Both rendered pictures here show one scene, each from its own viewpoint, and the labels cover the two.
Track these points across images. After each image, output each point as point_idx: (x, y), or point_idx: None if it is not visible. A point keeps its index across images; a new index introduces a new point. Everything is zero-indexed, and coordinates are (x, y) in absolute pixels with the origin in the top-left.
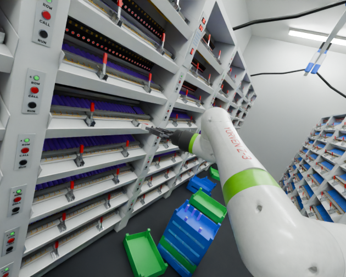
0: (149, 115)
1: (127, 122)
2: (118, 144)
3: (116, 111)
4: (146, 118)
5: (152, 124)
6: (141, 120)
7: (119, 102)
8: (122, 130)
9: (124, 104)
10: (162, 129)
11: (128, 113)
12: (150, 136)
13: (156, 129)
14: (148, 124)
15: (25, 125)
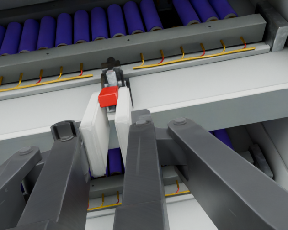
0: (263, 13)
1: (66, 96)
2: (123, 178)
3: (9, 54)
4: (235, 39)
5: (282, 64)
6: (182, 57)
7: (85, 2)
8: (20, 147)
9: (114, 1)
10: (154, 161)
11: (86, 43)
12: None
13: (40, 176)
14: (111, 97)
15: None
